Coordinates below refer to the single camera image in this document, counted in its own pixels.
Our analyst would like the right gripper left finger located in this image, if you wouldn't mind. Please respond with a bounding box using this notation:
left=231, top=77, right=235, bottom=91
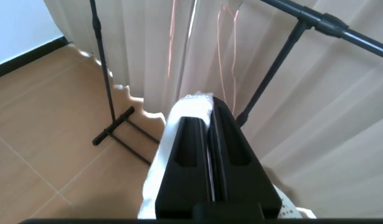
left=155, top=116, right=214, bottom=218

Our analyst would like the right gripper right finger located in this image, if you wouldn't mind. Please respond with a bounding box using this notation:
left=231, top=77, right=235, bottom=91
left=208, top=96, right=282, bottom=218

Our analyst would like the white printed garment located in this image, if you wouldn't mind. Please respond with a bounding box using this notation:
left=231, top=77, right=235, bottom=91
left=138, top=91, right=215, bottom=219

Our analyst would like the black clothes rack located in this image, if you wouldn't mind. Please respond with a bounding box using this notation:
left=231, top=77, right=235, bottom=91
left=90, top=0, right=383, bottom=166

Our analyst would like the beige curtain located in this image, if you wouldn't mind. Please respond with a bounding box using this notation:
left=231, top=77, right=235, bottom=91
left=43, top=0, right=383, bottom=218

